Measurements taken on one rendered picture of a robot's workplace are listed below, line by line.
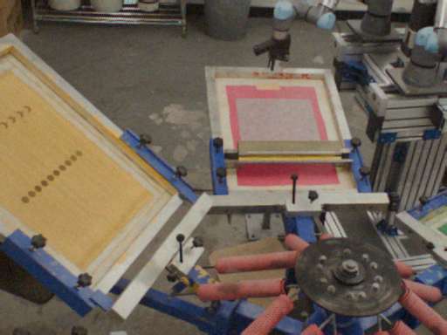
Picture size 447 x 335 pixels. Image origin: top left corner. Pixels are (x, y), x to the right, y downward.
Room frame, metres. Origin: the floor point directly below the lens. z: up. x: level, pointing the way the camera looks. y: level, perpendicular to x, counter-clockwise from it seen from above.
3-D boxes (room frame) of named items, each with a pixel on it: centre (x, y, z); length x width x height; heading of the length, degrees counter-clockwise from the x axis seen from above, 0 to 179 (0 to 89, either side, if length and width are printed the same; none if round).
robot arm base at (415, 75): (2.60, -0.53, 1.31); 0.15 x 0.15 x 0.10
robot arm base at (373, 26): (3.06, -0.35, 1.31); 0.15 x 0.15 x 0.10
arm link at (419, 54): (2.60, -0.53, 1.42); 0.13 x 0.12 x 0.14; 87
